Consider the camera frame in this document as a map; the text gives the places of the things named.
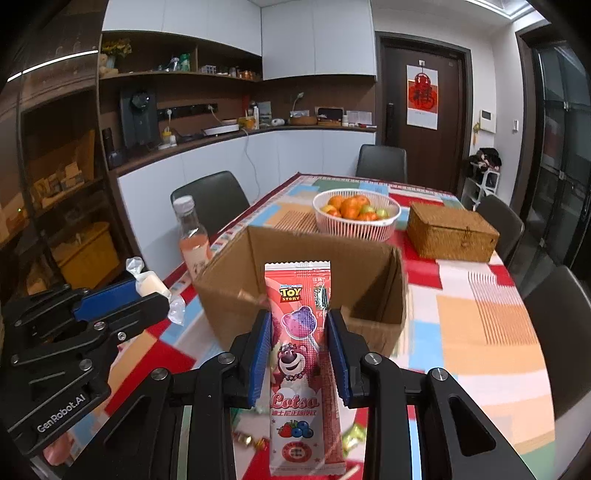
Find white fruit basket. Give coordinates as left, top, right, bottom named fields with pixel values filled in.
left=312, top=188, right=402, bottom=242

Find pink drink bottle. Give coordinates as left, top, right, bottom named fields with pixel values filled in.
left=172, top=195, right=212, bottom=282

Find red fu door poster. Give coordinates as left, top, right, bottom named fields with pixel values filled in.
left=407, top=65, right=439, bottom=130

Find white upper cabinets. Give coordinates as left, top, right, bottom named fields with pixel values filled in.
left=102, top=1, right=377, bottom=80

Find white candy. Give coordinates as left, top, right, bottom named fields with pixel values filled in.
left=125, top=257, right=186, bottom=326

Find dark chair right near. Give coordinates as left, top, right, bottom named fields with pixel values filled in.
left=524, top=266, right=590, bottom=418

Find orange tangerine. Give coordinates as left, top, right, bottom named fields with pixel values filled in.
left=339, top=197, right=365, bottom=220

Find dark wooden door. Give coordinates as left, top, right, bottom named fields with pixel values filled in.
left=376, top=32, right=473, bottom=195

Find woven rattan box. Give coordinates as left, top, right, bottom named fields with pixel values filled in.
left=406, top=203, right=500, bottom=263

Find dark chair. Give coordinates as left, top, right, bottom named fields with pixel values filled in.
left=524, top=266, right=590, bottom=418
left=476, top=195, right=525, bottom=267
left=170, top=171, right=250, bottom=238

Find pink Lotso snack packet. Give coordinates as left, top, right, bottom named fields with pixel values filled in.
left=264, top=261, right=346, bottom=477

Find black water dispenser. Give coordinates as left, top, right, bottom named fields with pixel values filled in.
left=120, top=87, right=160, bottom=149

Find dark chair left side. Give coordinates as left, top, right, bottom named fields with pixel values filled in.
left=170, top=171, right=250, bottom=238

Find red gold wrapped candy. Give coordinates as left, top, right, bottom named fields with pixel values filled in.
left=232, top=431, right=269, bottom=451

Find dark chair table end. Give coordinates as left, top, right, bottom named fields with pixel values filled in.
left=356, top=144, right=408, bottom=183

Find dark chair right far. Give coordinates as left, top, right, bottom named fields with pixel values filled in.
left=476, top=195, right=525, bottom=267

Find colourful patchwork tablecloth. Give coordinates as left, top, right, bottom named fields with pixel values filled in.
left=43, top=173, right=558, bottom=480

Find brown cardboard box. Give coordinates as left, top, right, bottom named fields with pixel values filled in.
left=193, top=226, right=407, bottom=357

